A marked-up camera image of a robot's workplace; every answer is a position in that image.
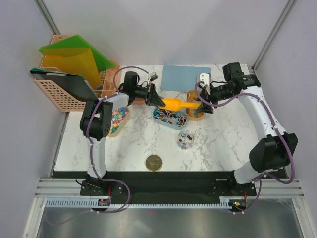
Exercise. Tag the blue clipboard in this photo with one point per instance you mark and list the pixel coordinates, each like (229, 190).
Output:
(181, 78)

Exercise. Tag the black folder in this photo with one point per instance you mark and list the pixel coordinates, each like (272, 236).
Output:
(75, 85)

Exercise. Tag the orange plastic scoop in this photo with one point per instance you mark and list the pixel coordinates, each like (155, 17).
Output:
(174, 104)

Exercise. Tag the clear plastic jar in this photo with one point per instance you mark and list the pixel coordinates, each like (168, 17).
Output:
(185, 139)

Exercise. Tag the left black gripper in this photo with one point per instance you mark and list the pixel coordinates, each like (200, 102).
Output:
(154, 99)

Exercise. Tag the white cable duct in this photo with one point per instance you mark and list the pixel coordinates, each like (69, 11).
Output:
(221, 203)

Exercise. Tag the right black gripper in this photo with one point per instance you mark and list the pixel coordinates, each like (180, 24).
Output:
(206, 108)

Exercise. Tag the pink tray star candies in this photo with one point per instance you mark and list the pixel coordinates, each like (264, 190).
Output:
(138, 101)

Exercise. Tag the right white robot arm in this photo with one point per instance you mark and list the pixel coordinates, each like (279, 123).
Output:
(272, 156)

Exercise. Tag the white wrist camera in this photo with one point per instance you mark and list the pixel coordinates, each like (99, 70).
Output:
(203, 79)
(152, 76)

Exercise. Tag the blue tray of lollipops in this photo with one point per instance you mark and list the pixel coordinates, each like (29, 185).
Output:
(172, 119)

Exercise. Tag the yellow plastic folder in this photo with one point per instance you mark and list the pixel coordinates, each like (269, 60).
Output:
(82, 64)

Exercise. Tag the aluminium frame rail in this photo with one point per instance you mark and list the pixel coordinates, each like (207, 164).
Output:
(271, 189)

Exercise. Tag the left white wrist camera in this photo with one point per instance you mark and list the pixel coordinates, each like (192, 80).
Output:
(152, 76)

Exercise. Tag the green plastic folder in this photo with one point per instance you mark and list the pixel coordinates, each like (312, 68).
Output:
(76, 44)

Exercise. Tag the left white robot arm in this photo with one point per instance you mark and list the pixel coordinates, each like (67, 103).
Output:
(97, 116)

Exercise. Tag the white spiral notebook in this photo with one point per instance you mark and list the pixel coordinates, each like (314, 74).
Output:
(172, 94)

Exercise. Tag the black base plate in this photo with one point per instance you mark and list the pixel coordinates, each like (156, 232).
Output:
(176, 187)

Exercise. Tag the beige tray colourful candies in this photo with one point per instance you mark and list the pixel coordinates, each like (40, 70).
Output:
(118, 121)

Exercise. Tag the yellow tray jelly candies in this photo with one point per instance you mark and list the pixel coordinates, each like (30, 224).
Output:
(191, 113)

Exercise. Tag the gold jar lid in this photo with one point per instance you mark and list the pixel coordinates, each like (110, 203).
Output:
(153, 163)

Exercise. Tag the pink file organizer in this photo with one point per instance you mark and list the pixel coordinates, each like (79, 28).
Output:
(66, 102)

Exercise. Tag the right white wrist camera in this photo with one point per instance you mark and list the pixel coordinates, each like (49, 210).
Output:
(203, 79)

